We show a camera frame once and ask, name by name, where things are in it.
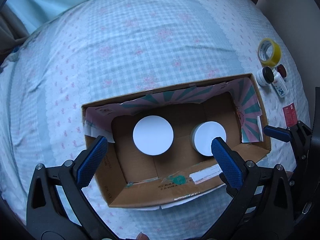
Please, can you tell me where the red carton box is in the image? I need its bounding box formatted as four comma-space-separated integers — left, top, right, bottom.
283, 103, 298, 127

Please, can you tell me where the white pill bottle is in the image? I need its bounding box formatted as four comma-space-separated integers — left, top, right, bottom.
272, 69, 289, 98

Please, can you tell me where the black lid white jar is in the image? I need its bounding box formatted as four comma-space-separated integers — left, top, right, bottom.
255, 67, 274, 87

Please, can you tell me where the red lid tin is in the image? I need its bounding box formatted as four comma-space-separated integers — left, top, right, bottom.
277, 64, 287, 81

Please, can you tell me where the yellow tape roll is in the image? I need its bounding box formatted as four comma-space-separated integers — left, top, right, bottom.
257, 38, 281, 67

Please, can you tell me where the person's hand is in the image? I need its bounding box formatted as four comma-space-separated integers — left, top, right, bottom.
136, 232, 149, 240

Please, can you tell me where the cardboard box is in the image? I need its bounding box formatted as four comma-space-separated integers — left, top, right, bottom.
82, 74, 271, 208

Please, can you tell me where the left grey curtain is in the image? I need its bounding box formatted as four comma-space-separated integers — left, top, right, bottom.
0, 5, 29, 63

